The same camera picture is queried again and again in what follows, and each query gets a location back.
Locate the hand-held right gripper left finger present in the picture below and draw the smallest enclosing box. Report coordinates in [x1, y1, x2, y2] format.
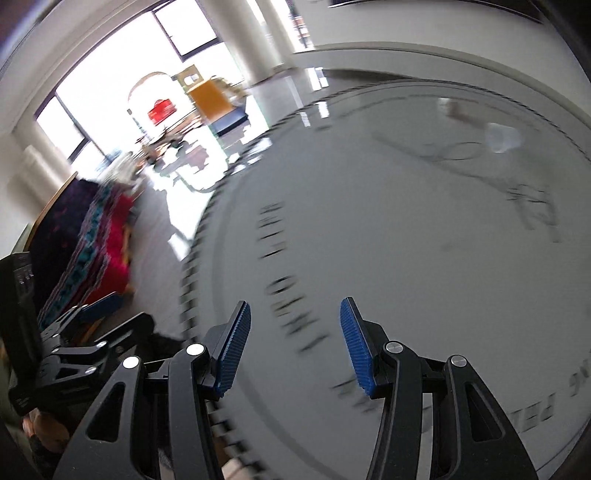
[53, 300, 252, 480]

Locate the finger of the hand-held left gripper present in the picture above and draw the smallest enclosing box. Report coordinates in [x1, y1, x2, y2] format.
[41, 291, 125, 344]
[39, 314, 155, 393]

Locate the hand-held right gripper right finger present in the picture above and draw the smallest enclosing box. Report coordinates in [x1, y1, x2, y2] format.
[339, 296, 539, 480]

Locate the person's left hand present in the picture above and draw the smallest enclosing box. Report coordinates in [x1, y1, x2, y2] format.
[21, 408, 71, 467]

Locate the striped woven blanket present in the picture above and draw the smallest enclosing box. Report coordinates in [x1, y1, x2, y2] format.
[37, 178, 139, 324]

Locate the wooden sofa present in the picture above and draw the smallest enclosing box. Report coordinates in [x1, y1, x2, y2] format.
[25, 171, 79, 252]

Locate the white radiator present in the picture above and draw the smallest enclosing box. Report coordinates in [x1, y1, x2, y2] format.
[21, 143, 77, 185]

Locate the dark ride-on toy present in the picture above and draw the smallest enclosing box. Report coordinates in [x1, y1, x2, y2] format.
[141, 127, 206, 164]

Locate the red outdoor sign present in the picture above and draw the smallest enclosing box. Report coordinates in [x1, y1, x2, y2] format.
[148, 99, 177, 125]

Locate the orange panel on blue base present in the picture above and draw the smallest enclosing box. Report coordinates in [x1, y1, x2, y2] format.
[188, 76, 251, 136]

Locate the small wooden chair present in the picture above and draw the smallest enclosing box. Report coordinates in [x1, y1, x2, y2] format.
[177, 66, 206, 93]

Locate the clear plastic cup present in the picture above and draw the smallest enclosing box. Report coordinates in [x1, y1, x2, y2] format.
[485, 122, 523, 154]

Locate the white column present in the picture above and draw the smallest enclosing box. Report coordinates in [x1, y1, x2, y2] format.
[262, 0, 302, 57]
[221, 0, 274, 88]

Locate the window with dark frame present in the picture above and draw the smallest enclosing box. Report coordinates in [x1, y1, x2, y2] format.
[34, 4, 232, 185]

